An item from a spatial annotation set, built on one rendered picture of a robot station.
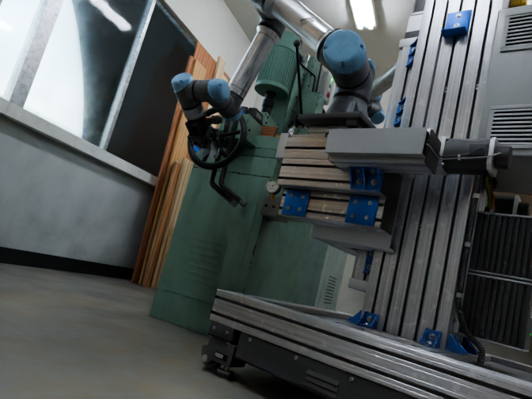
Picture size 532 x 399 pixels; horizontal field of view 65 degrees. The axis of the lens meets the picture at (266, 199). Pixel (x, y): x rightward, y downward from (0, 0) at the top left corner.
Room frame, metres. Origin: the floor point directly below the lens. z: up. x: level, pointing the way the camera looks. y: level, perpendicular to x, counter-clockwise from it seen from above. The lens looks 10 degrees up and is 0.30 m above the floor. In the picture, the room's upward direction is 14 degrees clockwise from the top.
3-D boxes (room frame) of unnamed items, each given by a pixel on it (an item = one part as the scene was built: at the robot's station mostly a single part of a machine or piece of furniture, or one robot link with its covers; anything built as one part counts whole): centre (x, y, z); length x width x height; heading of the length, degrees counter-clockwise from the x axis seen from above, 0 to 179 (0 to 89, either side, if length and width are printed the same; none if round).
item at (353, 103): (1.28, -0.19, 0.87); 0.15 x 0.15 x 0.10
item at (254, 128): (1.84, 0.19, 0.91); 0.15 x 0.14 x 0.09; 62
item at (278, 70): (2.01, 0.11, 1.35); 0.18 x 0.18 x 0.31
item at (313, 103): (2.13, -0.12, 1.22); 0.09 x 0.08 x 0.15; 152
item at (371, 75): (1.28, -0.18, 0.98); 0.13 x 0.12 x 0.14; 156
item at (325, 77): (2.23, -0.16, 1.40); 0.10 x 0.06 x 0.16; 152
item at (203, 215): (2.12, 0.06, 0.35); 0.58 x 0.45 x 0.71; 152
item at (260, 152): (1.96, 0.14, 0.82); 0.40 x 0.21 x 0.04; 62
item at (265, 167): (2.12, 0.05, 0.76); 0.57 x 0.45 x 0.09; 152
